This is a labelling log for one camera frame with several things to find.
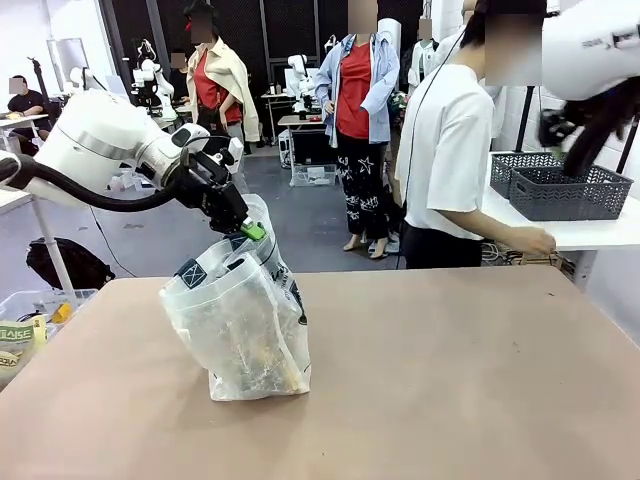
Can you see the mannequin with blue shirt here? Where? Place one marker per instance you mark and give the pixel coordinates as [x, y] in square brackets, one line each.
[357, 125]

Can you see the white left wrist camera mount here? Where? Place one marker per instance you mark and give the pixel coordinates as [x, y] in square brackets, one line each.
[234, 147]

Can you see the person in white t-shirt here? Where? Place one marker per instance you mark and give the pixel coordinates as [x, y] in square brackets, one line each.
[445, 150]

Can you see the clear plastic storage box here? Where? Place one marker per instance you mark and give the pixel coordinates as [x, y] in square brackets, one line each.
[314, 176]

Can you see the person's right hand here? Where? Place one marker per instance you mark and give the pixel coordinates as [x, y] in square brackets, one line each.
[539, 242]

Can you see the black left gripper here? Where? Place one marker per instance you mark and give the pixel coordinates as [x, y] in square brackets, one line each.
[215, 200]

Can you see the clear plastic bin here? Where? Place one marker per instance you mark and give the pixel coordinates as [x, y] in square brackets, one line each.
[20, 305]

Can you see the black tripod by seated person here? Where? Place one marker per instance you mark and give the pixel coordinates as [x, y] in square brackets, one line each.
[42, 90]

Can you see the black backpack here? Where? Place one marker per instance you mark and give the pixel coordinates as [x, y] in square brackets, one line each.
[75, 265]

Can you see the mannequin with cream jacket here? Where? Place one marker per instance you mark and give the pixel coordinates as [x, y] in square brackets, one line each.
[220, 85]

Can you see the dark grey plastic basket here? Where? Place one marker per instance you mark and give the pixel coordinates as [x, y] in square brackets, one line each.
[565, 200]
[502, 172]

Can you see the white basket table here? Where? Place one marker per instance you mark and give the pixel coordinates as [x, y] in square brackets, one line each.
[590, 232]

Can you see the wooden rack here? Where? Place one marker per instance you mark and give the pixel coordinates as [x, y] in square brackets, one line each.
[545, 262]

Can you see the white side table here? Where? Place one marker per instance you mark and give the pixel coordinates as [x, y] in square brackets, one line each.
[52, 250]

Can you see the dark-topped background desk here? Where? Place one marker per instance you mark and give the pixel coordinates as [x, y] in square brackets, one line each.
[305, 122]

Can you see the seated person in black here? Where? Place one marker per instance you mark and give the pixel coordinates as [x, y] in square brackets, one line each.
[27, 105]

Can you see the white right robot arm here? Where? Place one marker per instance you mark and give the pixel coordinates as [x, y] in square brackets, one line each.
[585, 50]

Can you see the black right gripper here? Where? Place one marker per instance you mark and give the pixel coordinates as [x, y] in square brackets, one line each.
[555, 127]

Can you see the small yellow item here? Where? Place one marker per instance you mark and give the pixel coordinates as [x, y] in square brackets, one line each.
[61, 313]

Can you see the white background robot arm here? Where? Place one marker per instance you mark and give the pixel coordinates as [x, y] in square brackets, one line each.
[302, 80]
[82, 80]
[155, 85]

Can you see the green and yellow snack pack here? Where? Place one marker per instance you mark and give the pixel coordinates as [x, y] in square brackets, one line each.
[20, 345]

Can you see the person's right forearm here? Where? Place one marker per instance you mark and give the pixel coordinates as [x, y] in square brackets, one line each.
[495, 231]

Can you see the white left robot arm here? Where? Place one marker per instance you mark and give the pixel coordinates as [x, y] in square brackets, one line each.
[95, 135]

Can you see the black tripod by brick wall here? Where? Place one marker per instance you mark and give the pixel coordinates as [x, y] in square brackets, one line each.
[524, 120]

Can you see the grey wall panel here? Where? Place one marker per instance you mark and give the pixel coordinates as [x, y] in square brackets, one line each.
[67, 60]

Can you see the standing person in black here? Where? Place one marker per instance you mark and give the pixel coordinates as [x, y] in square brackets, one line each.
[179, 80]

